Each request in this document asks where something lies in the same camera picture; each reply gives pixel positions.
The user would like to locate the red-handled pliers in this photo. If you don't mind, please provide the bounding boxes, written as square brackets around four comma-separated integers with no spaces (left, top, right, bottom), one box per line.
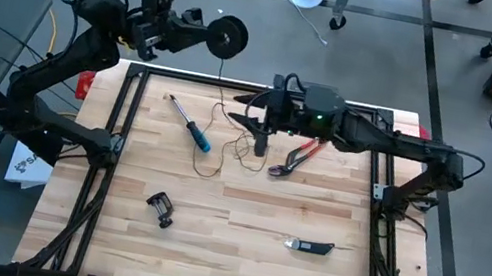
[267,132,331,187]

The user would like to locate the black angled support beam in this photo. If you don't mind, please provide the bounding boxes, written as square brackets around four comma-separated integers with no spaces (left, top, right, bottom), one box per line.
[0,104,71,168]

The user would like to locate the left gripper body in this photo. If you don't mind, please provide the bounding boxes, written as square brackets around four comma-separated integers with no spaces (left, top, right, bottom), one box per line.
[125,0,217,73]

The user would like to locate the black wire spool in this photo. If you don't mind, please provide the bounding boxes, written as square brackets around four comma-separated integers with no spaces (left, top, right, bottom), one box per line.
[202,11,253,64]

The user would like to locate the thin dark wire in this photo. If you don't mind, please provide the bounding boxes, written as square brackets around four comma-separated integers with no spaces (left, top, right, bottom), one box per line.
[188,54,285,189]

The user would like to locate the black utility knife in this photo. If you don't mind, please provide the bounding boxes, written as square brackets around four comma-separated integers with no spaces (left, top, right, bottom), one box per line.
[281,233,337,259]

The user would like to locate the red corner tab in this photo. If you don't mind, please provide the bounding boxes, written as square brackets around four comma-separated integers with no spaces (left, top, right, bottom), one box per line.
[415,125,433,143]
[73,68,97,103]

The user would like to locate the blue-handled screwdriver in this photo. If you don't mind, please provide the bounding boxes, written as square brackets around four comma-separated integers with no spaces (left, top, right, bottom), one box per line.
[158,92,222,155]

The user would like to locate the white printed bag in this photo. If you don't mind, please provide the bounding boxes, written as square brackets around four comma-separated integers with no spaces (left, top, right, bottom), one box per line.
[2,142,58,195]

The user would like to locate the black aluminium table frame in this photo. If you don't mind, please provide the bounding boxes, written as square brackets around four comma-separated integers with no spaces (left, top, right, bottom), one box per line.
[12,47,471,276]

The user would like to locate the black C-clamp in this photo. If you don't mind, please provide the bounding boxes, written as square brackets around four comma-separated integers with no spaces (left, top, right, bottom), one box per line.
[140,188,179,232]

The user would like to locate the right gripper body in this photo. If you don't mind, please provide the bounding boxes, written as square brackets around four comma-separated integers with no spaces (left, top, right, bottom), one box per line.
[251,73,308,164]

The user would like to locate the white floor cable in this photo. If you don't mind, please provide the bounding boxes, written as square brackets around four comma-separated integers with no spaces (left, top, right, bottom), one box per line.
[287,3,334,47]

